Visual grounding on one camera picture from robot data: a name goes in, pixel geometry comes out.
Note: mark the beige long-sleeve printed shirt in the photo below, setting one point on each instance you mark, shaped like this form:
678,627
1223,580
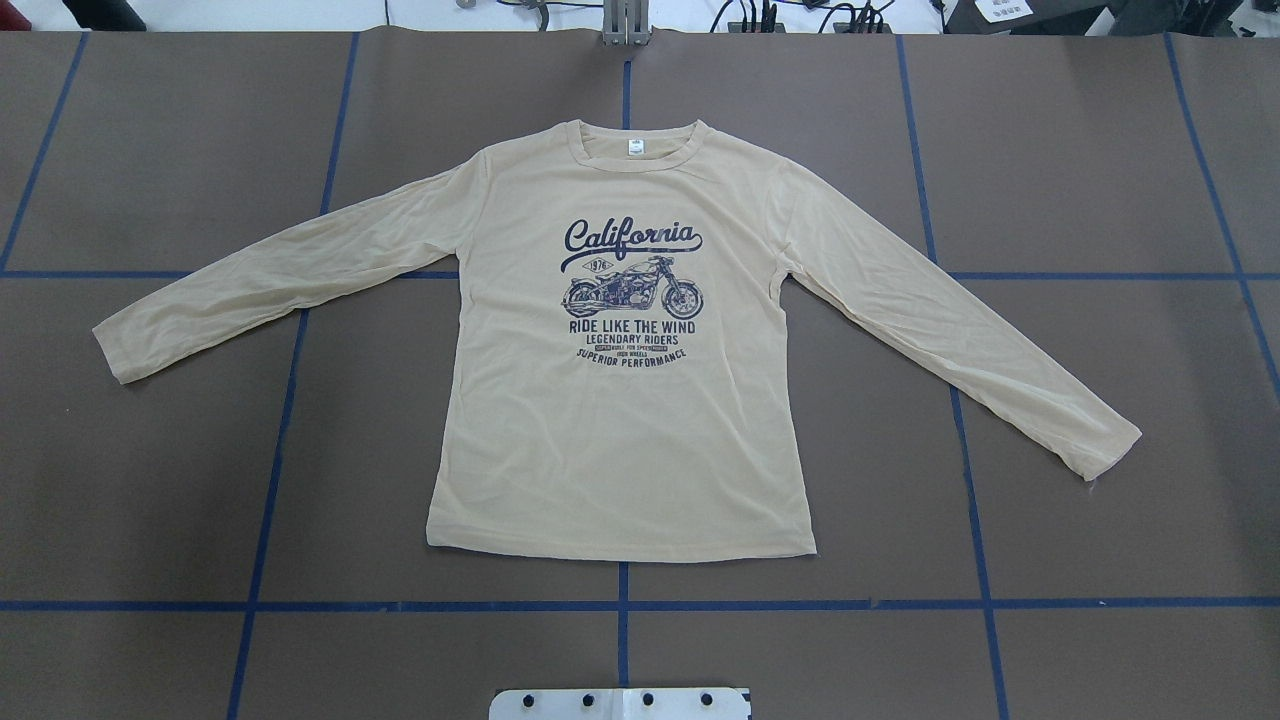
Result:
620,382

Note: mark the aluminium frame post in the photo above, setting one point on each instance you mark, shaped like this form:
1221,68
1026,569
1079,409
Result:
626,23

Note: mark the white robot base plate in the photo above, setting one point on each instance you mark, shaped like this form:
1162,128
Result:
623,703

